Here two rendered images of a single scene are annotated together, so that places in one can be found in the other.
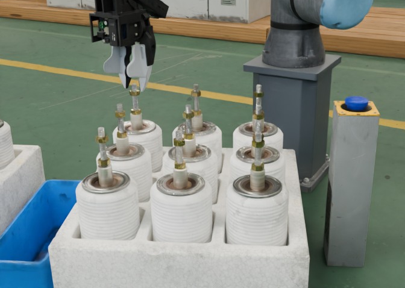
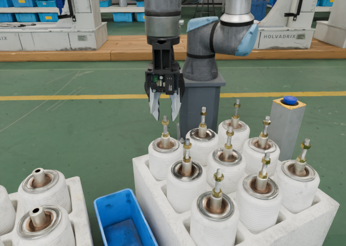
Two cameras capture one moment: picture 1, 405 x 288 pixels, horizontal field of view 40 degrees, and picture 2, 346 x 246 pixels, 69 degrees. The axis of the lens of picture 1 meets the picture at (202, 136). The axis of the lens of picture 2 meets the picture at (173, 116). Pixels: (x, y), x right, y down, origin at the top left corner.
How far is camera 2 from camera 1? 0.67 m
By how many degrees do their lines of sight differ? 30
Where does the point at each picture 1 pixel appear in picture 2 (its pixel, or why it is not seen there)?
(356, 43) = not seen: hidden behind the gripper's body
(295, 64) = (209, 77)
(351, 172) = (289, 138)
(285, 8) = (203, 46)
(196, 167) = (242, 166)
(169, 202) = (271, 205)
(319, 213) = not seen: hidden behind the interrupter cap
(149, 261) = not seen: outside the picture
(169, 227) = (267, 220)
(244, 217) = (306, 194)
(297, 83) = (212, 89)
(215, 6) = (74, 42)
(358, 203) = (289, 152)
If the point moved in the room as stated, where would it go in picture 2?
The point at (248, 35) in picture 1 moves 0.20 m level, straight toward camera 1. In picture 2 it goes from (99, 57) to (104, 62)
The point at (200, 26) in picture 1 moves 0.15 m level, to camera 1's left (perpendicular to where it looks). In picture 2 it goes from (68, 54) to (51, 56)
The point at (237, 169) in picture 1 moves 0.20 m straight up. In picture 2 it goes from (259, 158) to (274, 86)
